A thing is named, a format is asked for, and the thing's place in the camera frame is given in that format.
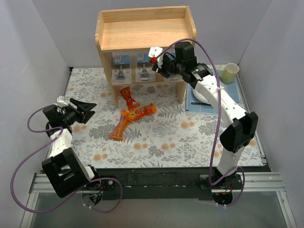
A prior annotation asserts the orange razor pack long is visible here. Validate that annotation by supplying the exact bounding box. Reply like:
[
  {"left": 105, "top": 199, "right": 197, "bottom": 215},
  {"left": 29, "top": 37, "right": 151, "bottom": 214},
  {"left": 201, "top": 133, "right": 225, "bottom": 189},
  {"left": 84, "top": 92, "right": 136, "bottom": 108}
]
[{"left": 110, "top": 113, "right": 130, "bottom": 141}]

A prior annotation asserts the blue razor blister pack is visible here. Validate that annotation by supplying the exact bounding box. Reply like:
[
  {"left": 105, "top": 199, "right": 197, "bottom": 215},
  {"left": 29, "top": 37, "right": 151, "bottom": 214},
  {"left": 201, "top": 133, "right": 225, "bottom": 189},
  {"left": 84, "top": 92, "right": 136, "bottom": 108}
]
[
  {"left": 164, "top": 52, "right": 183, "bottom": 82},
  {"left": 111, "top": 55, "right": 132, "bottom": 85},
  {"left": 135, "top": 53, "right": 156, "bottom": 83}
]

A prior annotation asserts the wooden two-tier shelf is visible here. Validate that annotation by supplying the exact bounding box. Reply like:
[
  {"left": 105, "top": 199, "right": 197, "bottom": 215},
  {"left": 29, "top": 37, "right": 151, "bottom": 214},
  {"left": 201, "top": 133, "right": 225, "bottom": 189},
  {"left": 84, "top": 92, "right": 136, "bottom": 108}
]
[{"left": 95, "top": 6, "right": 197, "bottom": 107}]

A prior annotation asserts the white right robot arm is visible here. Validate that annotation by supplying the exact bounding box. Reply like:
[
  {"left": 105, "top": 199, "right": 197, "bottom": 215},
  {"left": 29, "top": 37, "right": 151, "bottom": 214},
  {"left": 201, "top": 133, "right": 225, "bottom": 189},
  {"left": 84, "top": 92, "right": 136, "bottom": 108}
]
[{"left": 148, "top": 38, "right": 258, "bottom": 189}]

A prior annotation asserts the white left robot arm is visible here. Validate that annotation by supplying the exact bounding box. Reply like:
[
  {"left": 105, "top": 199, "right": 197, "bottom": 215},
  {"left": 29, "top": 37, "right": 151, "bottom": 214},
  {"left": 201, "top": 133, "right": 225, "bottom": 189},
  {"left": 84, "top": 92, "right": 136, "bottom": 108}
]
[{"left": 42, "top": 98, "right": 101, "bottom": 198}]

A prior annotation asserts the white paper plate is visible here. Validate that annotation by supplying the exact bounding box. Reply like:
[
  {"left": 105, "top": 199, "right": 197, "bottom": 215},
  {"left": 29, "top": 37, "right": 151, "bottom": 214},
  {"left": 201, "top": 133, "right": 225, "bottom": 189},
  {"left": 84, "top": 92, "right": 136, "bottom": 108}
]
[{"left": 192, "top": 89, "right": 209, "bottom": 104}]

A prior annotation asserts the yellow-green mug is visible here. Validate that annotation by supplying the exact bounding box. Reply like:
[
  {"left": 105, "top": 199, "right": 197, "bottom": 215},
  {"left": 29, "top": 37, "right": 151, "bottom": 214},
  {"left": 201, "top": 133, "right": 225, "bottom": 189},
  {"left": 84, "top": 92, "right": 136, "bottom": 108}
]
[{"left": 218, "top": 63, "right": 239, "bottom": 84}]

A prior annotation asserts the blue checked cloth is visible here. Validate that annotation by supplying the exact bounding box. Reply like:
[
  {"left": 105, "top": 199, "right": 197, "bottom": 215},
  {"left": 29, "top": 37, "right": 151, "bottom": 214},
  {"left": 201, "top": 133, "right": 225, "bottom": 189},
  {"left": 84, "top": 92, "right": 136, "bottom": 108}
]
[{"left": 185, "top": 78, "right": 241, "bottom": 115}]

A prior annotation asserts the floral patterned table mat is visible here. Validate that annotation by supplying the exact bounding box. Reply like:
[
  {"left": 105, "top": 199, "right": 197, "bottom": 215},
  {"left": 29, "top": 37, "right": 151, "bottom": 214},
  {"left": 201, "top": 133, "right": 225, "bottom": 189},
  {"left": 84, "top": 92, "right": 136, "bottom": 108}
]
[{"left": 46, "top": 66, "right": 263, "bottom": 169}]

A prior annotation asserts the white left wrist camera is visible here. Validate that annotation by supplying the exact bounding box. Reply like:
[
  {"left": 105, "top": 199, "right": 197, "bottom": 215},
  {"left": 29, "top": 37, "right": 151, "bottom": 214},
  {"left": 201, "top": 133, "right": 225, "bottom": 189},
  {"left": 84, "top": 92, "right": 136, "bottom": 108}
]
[{"left": 57, "top": 95, "right": 68, "bottom": 108}]

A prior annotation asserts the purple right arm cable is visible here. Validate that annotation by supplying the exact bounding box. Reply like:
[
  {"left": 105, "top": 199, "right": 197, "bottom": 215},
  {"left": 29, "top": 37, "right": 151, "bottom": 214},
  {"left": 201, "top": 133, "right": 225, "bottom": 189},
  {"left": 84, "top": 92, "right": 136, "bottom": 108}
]
[{"left": 154, "top": 38, "right": 245, "bottom": 207}]

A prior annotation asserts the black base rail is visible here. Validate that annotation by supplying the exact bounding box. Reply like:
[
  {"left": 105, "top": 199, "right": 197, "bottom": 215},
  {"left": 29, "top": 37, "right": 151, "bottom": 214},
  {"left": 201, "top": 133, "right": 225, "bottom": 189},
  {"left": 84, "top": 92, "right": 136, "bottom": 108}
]
[{"left": 97, "top": 166, "right": 285, "bottom": 200}]

